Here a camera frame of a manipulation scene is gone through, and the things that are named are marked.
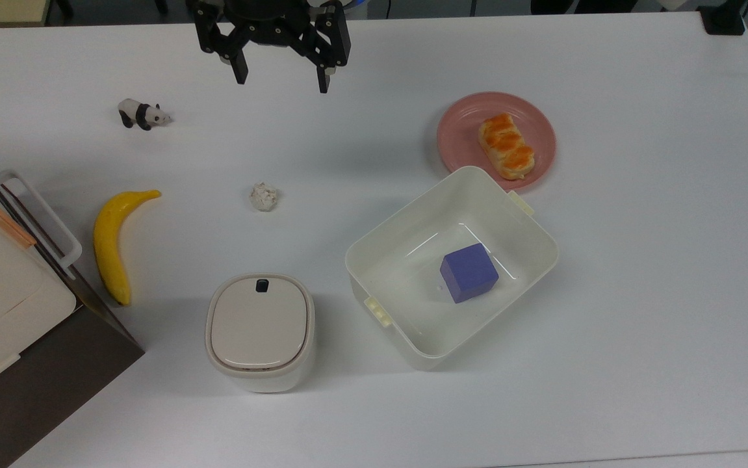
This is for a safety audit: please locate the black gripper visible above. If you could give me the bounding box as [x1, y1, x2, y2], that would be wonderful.
[193, 0, 352, 94]

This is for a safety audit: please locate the golden glazed bread loaf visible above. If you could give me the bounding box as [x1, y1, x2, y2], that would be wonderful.
[478, 114, 535, 181]

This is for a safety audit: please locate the black and white panda toy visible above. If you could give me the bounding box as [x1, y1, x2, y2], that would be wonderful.
[118, 98, 173, 131]

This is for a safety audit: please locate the crumpled white paper ball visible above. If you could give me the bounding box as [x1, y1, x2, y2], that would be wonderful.
[249, 182, 279, 212]

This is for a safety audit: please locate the pink round plate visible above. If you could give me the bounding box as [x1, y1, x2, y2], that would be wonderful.
[437, 92, 557, 191]

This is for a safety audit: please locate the yellow banana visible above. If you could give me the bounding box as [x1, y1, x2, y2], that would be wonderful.
[93, 189, 162, 307]

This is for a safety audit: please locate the white lidded trash can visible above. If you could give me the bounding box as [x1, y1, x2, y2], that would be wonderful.
[205, 273, 316, 393]

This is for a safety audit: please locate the white open plastic box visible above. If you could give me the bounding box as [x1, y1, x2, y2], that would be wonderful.
[345, 166, 560, 371]

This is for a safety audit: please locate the purple cube block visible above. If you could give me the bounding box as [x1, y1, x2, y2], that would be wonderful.
[440, 242, 500, 304]

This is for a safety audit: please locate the black stand base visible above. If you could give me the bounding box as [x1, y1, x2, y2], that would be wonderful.
[699, 0, 748, 36]

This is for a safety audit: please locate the brown drawer with white handle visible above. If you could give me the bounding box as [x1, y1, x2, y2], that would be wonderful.
[0, 142, 146, 468]

